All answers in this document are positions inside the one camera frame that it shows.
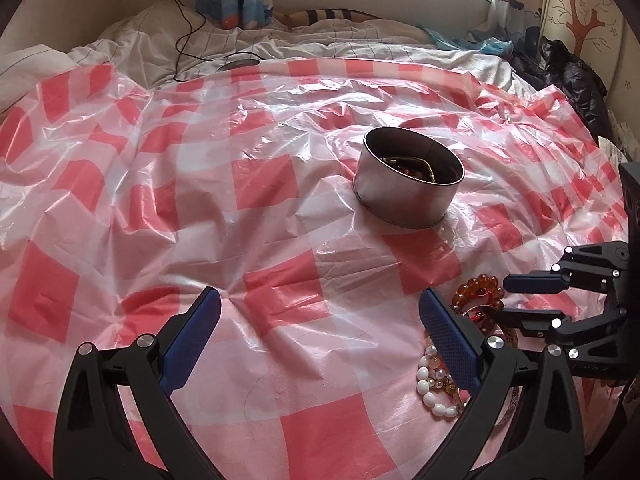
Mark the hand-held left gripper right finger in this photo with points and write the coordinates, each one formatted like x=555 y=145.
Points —
x=450 y=342

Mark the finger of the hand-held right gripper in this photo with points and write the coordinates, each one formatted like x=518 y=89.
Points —
x=535 y=282
x=530 y=324

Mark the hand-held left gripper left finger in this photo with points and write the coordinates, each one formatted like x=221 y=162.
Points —
x=187 y=340

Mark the round silver metal tin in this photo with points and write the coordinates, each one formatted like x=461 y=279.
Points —
x=405 y=200

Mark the white crumpled paper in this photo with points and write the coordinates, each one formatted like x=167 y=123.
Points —
x=617 y=137

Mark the brown patterned bangle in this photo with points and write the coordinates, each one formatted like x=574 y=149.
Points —
x=511 y=405

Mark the black puffer jacket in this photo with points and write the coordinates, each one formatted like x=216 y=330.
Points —
x=575 y=75

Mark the red white checkered plastic sheet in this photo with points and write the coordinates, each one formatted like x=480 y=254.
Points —
x=200 y=200

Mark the blue plastic bag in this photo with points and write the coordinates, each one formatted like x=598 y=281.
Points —
x=492 y=46

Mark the white cartoon curtain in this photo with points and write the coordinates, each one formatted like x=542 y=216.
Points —
x=520 y=15

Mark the round dark charging pad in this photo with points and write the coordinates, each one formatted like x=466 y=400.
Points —
x=237 y=64

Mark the white striped duvet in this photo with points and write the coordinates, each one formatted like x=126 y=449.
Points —
x=130 y=35

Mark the striped beige pillow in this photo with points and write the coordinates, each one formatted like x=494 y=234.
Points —
x=320 y=16

